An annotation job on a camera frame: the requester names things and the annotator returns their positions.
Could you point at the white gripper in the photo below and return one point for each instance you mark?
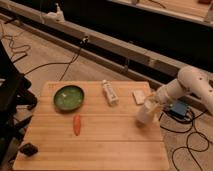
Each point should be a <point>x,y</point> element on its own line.
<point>159,99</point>

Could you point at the white ceramic cup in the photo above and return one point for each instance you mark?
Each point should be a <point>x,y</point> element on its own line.
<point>142,115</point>

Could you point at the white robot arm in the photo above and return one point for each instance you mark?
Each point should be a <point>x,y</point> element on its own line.
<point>189,80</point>

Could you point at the black eraser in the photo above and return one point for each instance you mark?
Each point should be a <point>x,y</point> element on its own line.
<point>28,149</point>

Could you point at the beige sponge block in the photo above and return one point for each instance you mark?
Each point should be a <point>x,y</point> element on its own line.
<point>139,97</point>

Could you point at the blue electronic box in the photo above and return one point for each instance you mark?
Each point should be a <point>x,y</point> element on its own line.
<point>178,109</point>

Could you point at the white tube bottle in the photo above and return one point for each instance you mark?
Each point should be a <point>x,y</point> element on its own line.
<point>109,93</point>

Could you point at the wooden cutting board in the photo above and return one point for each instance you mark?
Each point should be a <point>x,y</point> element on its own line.
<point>110,138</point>

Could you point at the orange carrot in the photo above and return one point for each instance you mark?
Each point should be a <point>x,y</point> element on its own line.
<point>77,124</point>

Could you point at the green bowl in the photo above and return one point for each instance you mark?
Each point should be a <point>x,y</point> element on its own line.
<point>68,98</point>

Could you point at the black chair frame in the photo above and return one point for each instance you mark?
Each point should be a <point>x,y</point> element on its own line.
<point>14,91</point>

